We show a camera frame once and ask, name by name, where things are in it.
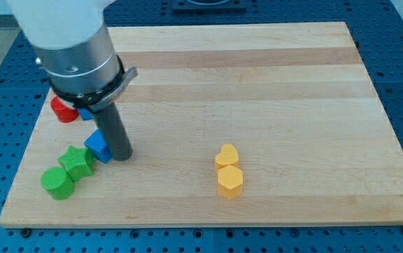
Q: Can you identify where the blue cube block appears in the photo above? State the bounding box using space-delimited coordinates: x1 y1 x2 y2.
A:
84 129 113 164

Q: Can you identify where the green star block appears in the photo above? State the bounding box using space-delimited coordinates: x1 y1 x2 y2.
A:
58 145 94 182

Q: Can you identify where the green cylinder block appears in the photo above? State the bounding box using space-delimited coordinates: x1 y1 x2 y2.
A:
40 167 75 200

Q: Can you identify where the blue block behind arm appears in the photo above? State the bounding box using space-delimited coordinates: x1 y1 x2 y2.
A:
77 108 93 121

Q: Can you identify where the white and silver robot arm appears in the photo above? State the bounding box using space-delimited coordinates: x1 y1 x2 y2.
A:
8 0 123 97

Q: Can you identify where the wooden board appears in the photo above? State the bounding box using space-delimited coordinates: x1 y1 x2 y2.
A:
0 22 403 228

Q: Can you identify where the yellow heart block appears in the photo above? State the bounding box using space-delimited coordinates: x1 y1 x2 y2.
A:
214 143 239 172

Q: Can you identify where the yellow hexagon block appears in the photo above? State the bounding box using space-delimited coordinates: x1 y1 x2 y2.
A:
217 165 243 200

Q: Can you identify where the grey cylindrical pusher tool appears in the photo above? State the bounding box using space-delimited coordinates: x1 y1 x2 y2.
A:
92 103 133 161

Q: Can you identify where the red cylinder block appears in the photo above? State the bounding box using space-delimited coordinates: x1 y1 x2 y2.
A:
50 96 79 123

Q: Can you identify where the black clamp with metal bracket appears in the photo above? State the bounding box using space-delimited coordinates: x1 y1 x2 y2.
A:
50 57 138 112

